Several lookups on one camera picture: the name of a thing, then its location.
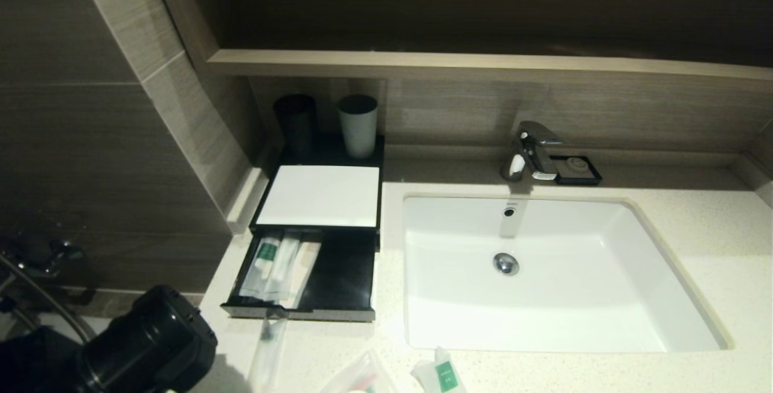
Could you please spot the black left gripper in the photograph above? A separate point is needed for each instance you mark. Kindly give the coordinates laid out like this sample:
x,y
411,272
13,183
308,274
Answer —
x,y
157,338

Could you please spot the toothbrush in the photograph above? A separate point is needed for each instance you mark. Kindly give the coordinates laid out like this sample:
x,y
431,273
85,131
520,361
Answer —
x,y
269,351

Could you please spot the black pull-out drawer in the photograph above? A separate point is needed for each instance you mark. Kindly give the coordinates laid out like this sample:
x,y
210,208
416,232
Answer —
x,y
344,272

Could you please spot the black cup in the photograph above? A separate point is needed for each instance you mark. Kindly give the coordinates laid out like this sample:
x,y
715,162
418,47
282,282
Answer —
x,y
296,124

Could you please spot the chrome bath valve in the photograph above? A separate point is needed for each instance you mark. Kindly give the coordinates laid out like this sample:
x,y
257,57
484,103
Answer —
x,y
42,254

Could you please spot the clear packet with white tube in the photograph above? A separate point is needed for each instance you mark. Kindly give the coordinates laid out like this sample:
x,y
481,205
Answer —
x,y
284,266

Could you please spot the clear plastic packet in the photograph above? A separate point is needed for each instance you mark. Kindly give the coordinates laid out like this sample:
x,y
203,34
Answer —
x,y
362,379

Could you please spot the grey cup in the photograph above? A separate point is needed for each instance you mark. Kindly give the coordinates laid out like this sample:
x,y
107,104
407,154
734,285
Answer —
x,y
359,132

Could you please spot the chrome drain stopper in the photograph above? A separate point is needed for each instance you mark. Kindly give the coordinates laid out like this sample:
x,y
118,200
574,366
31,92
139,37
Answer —
x,y
506,264

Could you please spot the white sink basin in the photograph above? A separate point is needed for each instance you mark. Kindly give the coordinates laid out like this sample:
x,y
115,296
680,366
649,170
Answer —
x,y
574,296

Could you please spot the chrome faucet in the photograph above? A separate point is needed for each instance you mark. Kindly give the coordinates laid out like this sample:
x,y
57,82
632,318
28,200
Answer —
x,y
534,150

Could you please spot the black soap dish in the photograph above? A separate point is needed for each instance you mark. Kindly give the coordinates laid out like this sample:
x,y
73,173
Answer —
x,y
558,178

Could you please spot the round grey soap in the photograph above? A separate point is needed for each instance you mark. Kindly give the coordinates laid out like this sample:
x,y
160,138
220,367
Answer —
x,y
577,166

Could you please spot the wooden wall shelf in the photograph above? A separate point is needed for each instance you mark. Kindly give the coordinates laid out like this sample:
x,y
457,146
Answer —
x,y
483,64

